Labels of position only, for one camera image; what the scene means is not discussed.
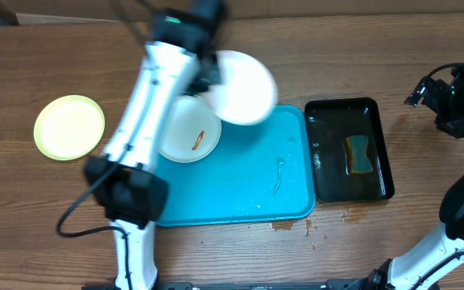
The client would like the green yellow sponge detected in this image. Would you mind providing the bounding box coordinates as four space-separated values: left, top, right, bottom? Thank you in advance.
344 135 373 175

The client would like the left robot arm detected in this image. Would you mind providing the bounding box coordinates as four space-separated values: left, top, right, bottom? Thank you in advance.
80 1 227 289

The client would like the yellow-green rimmed plate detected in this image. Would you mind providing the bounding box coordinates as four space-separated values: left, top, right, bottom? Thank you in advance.
34 95 106 161

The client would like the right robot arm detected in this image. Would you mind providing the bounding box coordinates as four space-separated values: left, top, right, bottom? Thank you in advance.
347 63 464 289

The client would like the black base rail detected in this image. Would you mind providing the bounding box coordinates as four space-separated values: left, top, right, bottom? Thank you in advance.
81 276 378 290

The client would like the white plate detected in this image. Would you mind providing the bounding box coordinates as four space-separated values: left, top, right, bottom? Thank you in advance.
201 50 278 126
159 96 222 163

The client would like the black water tray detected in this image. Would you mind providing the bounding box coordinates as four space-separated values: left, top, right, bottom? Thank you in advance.
304 97 396 202

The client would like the teal plastic tray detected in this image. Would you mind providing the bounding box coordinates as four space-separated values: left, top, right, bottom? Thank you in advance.
155 105 316 227

